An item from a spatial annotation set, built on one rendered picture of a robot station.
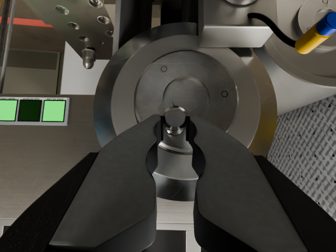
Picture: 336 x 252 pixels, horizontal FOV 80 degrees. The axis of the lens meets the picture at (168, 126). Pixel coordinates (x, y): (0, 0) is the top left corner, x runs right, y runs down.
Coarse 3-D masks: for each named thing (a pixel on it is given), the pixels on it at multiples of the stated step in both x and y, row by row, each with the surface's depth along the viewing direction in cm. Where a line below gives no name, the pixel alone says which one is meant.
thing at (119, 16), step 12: (120, 0) 18; (132, 0) 24; (144, 0) 33; (120, 12) 18; (132, 12) 24; (144, 12) 34; (120, 24) 18; (132, 24) 24; (144, 24) 34; (120, 36) 19; (132, 36) 24
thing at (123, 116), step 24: (144, 48) 16; (168, 48) 16; (192, 48) 16; (216, 48) 16; (120, 72) 16; (240, 72) 16; (120, 96) 16; (240, 96) 15; (120, 120) 15; (240, 120) 15; (168, 168) 15; (192, 168) 15
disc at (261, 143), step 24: (168, 24) 17; (192, 24) 17; (120, 48) 17; (240, 48) 17; (264, 72) 16; (96, 96) 16; (264, 96) 16; (96, 120) 16; (264, 120) 16; (264, 144) 16; (168, 192) 15; (192, 192) 15
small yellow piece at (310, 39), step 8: (248, 16) 13; (256, 16) 13; (264, 16) 12; (328, 16) 9; (272, 24) 12; (320, 24) 9; (328, 24) 9; (280, 32) 12; (312, 32) 9; (320, 32) 9; (328, 32) 9; (288, 40) 11; (304, 40) 10; (312, 40) 10; (320, 40) 10; (296, 48) 11; (304, 48) 10; (312, 48) 10
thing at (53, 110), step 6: (48, 102) 50; (54, 102) 50; (60, 102) 50; (48, 108) 50; (54, 108) 50; (60, 108) 50; (48, 114) 49; (54, 114) 49; (60, 114) 49; (42, 120) 49; (48, 120) 49; (54, 120) 49; (60, 120) 49
